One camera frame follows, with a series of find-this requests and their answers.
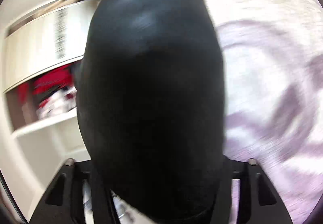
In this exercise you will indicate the black leather jacket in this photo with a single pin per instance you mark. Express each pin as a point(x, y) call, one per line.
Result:
point(150, 104)

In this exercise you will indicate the white wardrobe cabinet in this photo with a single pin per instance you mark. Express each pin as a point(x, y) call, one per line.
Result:
point(37, 37)

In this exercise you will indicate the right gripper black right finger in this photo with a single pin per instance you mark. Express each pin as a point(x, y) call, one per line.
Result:
point(259, 201)

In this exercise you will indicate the floral pink bed blanket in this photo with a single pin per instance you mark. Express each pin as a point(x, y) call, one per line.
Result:
point(273, 73)

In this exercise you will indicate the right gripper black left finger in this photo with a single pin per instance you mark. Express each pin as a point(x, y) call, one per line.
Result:
point(62, 201)

